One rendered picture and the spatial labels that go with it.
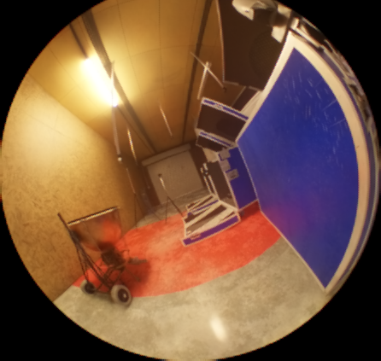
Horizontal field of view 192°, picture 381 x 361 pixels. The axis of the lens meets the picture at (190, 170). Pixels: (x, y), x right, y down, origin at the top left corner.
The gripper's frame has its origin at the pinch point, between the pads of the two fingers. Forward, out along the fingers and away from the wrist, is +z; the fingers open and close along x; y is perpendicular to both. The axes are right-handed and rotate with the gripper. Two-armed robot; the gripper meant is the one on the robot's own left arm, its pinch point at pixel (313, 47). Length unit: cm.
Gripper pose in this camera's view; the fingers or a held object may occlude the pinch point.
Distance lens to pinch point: 39.1
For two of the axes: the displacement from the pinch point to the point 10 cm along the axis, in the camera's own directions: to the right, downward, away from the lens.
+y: 9.5, -2.2, -2.3
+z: 2.2, 9.8, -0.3
